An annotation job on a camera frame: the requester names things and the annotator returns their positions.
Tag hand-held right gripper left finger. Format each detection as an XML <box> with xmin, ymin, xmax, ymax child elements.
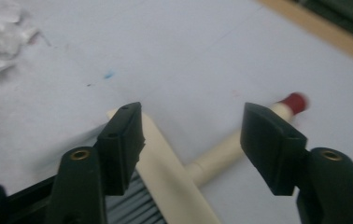
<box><xmin>45</xmin><ymin>102</ymin><xmax>146</xmax><ymax>224</ymax></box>

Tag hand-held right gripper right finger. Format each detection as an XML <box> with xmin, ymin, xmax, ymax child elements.
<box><xmin>240</xmin><ymin>102</ymin><xmax>353</xmax><ymax>224</ymax></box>

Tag cream hand brush grey bristles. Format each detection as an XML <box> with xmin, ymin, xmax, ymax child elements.
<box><xmin>105</xmin><ymin>91</ymin><xmax>309</xmax><ymax>224</ymax></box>

